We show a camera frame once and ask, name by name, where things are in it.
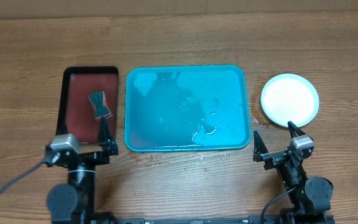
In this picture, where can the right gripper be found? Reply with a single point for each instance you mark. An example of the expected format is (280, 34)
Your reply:
(262, 154)

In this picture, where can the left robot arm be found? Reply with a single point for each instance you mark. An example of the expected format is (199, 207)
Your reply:
(74, 201)

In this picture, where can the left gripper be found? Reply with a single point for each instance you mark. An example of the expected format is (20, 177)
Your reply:
(107, 145)

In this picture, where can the light blue plate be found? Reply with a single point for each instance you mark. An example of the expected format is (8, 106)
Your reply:
(289, 97)

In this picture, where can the teal plastic tray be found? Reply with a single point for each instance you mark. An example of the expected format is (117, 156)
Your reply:
(186, 108)

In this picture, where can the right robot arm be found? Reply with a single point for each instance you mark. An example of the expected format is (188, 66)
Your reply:
(310, 197)

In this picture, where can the black tray with red liner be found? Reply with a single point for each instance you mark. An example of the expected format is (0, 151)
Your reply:
(75, 109)

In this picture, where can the green and red sponge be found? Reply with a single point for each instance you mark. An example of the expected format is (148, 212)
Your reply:
(99, 103)

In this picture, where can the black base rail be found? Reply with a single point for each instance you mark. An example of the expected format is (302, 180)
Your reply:
(194, 220)

